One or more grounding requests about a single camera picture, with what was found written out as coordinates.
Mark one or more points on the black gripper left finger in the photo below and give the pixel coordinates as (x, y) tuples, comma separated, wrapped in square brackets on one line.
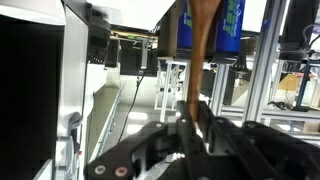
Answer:
[(138, 153)]

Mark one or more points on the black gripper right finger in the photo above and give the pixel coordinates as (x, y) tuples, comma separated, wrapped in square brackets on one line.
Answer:
[(269, 153)]

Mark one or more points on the wooden spoon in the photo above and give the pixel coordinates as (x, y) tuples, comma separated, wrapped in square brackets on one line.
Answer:
[(202, 15)]

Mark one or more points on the small white bowl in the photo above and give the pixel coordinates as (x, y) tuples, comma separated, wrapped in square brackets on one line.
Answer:
[(50, 12)]

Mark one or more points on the toy white refrigerator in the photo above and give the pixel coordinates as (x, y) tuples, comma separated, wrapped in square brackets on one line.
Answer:
[(59, 86)]

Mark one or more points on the white black coffee machine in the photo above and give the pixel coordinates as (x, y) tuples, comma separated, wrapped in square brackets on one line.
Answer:
[(99, 36)]

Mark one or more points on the aluminium frame post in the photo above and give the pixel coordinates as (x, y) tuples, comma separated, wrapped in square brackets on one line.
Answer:
[(263, 61)]

